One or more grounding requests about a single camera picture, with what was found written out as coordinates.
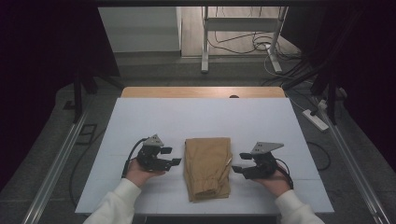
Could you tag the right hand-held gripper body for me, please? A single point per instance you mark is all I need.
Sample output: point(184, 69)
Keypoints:
point(264, 165)

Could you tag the dark curtain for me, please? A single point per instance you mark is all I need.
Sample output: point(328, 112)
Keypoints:
point(367, 62)
point(46, 62)

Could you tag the wooden table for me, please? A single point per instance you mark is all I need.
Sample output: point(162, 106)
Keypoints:
point(199, 92)

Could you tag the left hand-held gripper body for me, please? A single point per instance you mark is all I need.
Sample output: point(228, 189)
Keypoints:
point(149, 158)

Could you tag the black stand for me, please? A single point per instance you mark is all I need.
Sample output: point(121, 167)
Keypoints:
point(331, 93)
point(77, 93)

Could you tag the white metal stand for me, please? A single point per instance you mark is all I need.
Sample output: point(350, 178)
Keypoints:
point(205, 40)

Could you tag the person's left hand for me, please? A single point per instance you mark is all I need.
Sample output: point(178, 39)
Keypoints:
point(138, 174)

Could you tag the aluminium rail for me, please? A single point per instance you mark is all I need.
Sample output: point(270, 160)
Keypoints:
point(355, 174)
point(53, 174)

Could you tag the tan children's pants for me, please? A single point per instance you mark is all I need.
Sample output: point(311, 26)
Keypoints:
point(207, 168)

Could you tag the white power strip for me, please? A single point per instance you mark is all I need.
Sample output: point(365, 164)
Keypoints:
point(315, 119)

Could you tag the person's right hand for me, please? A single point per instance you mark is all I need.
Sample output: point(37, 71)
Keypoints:
point(278, 185)

